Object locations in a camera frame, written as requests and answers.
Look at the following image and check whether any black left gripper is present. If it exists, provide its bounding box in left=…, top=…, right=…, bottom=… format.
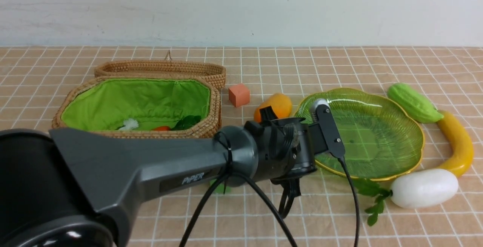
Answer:
left=243, top=117, right=316, bottom=218

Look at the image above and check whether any orange yellow toy mango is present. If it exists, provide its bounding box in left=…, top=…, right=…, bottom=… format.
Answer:
left=254, top=93, right=293, bottom=122

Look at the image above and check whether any white toy radish with leaves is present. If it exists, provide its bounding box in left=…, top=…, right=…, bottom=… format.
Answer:
left=352, top=169, right=459, bottom=226

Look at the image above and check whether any orange toy carrot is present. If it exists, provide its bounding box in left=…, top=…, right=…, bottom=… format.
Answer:
left=151, top=115, right=202, bottom=132

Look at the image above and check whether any green toy bitter gourd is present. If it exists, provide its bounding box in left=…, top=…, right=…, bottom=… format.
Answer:
left=387, top=83, right=444, bottom=124

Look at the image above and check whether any yellow toy banana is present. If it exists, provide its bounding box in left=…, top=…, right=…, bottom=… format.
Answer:
left=437, top=110, right=474, bottom=178

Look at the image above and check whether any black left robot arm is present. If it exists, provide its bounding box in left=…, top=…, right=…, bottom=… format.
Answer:
left=1, top=105, right=338, bottom=247

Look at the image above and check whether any checkered beige tablecloth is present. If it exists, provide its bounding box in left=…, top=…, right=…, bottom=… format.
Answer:
left=0, top=46, right=483, bottom=247

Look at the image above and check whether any green foam cube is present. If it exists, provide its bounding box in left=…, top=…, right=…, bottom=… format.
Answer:
left=213, top=181, right=231, bottom=195

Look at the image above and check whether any green glass leaf plate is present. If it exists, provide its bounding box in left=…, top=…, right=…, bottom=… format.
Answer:
left=294, top=88, right=425, bottom=181

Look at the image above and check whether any orange foam cube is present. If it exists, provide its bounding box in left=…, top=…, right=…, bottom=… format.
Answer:
left=228, top=83, right=251, bottom=107

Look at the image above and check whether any woven wicker basket lid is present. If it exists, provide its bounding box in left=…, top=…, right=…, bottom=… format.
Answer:
left=94, top=51, right=226, bottom=90

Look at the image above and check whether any woven wicker basket green lining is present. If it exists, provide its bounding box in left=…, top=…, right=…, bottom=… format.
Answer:
left=52, top=75, right=221, bottom=139

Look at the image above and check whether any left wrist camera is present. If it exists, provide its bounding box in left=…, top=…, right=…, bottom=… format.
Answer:
left=308, top=98, right=346, bottom=160

